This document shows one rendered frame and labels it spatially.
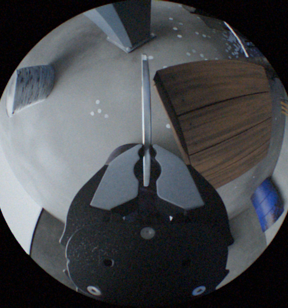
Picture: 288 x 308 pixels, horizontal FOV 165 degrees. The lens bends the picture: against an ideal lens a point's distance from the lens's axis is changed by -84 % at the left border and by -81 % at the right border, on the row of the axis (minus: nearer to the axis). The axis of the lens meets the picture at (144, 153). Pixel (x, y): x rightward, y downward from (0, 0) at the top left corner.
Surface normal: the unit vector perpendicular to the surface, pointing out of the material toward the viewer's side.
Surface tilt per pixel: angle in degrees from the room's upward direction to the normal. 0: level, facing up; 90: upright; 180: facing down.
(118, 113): 0
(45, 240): 90
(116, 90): 0
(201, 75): 0
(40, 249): 90
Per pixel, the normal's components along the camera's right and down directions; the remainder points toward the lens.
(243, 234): -0.40, -0.78
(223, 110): -0.03, 0.54
